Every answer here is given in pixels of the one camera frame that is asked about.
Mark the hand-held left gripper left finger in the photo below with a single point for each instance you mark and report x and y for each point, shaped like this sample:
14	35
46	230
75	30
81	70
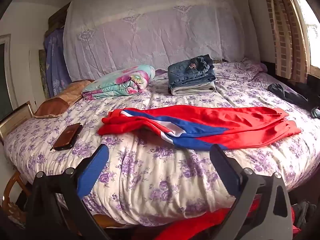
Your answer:
92	172

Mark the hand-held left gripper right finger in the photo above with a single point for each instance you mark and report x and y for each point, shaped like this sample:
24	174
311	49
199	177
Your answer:
225	170

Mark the red and blue pants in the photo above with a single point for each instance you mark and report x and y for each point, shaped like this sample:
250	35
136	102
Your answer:
250	122

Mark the folded grey pants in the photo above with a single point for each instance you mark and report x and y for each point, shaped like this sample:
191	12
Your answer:
192	90

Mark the purple floral bed quilt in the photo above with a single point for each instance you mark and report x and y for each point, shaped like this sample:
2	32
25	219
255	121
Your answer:
150	180

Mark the person's red jacket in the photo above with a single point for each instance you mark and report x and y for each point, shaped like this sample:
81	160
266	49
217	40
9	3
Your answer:
190	225

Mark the wooden chair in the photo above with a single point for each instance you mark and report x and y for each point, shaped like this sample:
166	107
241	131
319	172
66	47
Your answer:
15	180

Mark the brown pillow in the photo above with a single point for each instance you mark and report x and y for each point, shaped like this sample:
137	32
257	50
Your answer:
57	100

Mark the folded floral blanket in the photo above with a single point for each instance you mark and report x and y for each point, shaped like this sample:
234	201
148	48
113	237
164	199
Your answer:
120	82

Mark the dark green cloth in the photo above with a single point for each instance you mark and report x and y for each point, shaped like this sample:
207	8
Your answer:
277	90

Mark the folded blue jeans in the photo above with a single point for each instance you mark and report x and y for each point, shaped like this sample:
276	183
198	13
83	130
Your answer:
187	72

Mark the purple hanging cloth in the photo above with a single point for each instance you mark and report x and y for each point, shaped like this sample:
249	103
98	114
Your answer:
55	62

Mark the glass door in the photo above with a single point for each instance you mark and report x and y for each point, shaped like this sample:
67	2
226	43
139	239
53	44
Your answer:
5	80

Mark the beige checked curtain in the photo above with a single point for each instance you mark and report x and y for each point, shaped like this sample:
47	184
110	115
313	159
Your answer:
282	30

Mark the white lace headboard cover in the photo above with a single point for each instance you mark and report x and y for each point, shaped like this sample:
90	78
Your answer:
150	30

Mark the window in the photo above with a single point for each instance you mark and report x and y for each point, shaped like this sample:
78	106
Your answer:
312	30

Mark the gold metal frame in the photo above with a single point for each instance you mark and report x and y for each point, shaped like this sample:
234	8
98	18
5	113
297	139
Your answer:
15	120

